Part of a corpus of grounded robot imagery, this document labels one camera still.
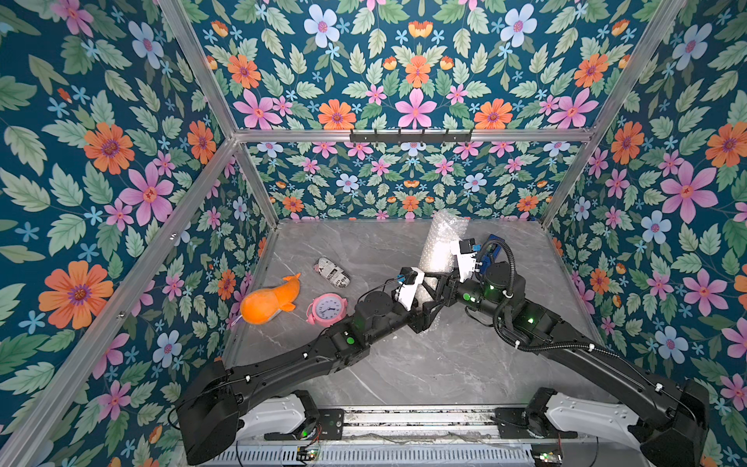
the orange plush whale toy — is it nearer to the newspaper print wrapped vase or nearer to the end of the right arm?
the newspaper print wrapped vase

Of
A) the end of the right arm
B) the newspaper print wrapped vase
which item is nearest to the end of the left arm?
the end of the right arm

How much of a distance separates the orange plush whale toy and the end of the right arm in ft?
1.82

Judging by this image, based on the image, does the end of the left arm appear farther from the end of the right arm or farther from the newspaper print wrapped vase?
the newspaper print wrapped vase

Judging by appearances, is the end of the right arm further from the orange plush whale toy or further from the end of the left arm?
the orange plush whale toy

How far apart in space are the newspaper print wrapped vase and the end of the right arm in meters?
0.47

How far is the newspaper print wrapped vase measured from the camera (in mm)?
1004

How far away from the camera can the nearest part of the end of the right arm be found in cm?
60

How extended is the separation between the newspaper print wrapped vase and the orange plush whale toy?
124mm

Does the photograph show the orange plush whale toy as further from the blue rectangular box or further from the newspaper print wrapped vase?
the blue rectangular box

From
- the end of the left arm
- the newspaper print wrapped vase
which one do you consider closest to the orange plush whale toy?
the newspaper print wrapped vase

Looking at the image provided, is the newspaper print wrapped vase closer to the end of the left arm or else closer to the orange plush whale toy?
the orange plush whale toy

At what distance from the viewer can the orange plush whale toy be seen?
2.88ft
